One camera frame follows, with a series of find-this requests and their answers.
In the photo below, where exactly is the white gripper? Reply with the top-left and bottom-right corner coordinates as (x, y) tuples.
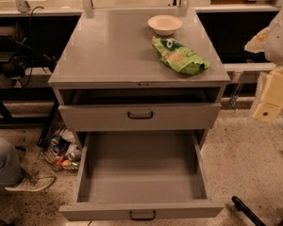
(244, 27), (283, 122)

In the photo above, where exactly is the green rice chip bag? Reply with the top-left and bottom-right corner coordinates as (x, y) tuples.
(151, 37), (210, 75)

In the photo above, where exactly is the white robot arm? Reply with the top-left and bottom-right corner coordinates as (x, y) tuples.
(244, 8), (283, 122)

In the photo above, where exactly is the grey top drawer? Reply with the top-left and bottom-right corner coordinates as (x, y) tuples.
(58, 104), (221, 132)

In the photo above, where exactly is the grey drawer cabinet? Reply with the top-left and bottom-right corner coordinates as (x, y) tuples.
(49, 8), (229, 142)

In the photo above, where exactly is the grey open middle drawer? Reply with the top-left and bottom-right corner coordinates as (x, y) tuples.
(60, 131), (224, 221)

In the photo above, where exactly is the white ceramic bowl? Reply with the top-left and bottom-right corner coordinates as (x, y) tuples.
(147, 15), (182, 36)

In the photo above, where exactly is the black chair leg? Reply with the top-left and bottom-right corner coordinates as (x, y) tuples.
(232, 196), (266, 226)

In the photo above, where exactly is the white sneaker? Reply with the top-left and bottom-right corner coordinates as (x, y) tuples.
(5, 174), (55, 192)

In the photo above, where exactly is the person's leg in jeans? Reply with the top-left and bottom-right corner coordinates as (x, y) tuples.
(0, 137), (24, 187)

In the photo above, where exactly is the black top drawer handle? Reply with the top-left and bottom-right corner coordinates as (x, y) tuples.
(127, 111), (154, 120)

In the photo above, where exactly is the black drawer handle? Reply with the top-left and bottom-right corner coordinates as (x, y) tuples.
(127, 111), (154, 120)
(129, 210), (157, 221)

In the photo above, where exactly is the black middle drawer handle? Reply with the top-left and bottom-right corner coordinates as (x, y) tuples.
(129, 210), (157, 221)

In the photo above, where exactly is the wire basket with cans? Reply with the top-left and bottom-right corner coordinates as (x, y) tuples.
(39, 126), (82, 171)

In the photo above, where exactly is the black machine with cables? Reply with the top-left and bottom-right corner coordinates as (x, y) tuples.
(0, 11), (57, 88)

